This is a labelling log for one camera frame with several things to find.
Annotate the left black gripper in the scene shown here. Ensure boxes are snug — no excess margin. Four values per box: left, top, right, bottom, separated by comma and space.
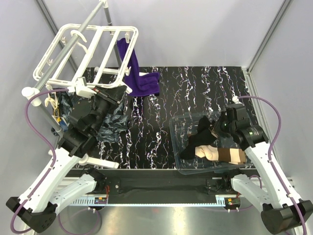
90, 85, 128, 134

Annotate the black striped sock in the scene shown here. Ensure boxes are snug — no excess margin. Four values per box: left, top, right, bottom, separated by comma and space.
179, 116, 217, 160

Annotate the white plastic clip hanger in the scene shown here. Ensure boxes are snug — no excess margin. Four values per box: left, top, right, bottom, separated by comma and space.
33, 23, 139, 91

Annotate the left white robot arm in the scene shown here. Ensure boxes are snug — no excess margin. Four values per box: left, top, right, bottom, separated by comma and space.
6, 85, 127, 234

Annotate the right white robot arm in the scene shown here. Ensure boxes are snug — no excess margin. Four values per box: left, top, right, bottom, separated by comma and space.
214, 103, 313, 235

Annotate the dark leaf patterned cloth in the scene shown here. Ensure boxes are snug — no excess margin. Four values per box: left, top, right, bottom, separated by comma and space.
45, 92, 128, 143

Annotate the purple sock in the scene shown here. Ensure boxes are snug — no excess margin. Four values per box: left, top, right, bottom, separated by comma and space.
124, 50, 160, 97

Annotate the brown striped sock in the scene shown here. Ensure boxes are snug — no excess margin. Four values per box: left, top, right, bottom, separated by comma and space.
218, 148, 246, 165

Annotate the cream sock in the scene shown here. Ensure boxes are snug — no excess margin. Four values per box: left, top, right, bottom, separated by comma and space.
195, 145, 219, 161

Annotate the clear plastic bin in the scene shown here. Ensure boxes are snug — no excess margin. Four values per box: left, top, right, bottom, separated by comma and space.
169, 111, 255, 175

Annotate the black marbled mat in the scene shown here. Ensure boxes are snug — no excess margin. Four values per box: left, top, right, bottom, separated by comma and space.
90, 66, 258, 169

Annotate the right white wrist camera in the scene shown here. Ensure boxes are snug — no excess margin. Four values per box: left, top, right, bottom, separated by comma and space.
232, 96, 241, 104

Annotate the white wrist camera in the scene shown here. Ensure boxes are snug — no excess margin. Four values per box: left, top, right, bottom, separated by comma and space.
74, 77, 96, 98
232, 96, 241, 104

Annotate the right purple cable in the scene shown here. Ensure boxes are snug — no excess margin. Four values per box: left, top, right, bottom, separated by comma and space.
236, 95, 309, 235

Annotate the purple cable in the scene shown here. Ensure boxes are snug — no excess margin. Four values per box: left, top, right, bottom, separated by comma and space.
9, 88, 74, 232
236, 95, 309, 235

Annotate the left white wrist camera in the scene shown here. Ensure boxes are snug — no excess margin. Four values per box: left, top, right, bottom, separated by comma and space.
74, 77, 96, 98

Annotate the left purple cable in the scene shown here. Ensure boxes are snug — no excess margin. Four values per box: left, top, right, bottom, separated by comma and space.
9, 88, 74, 232

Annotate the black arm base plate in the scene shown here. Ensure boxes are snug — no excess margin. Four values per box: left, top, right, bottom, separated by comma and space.
101, 169, 237, 204

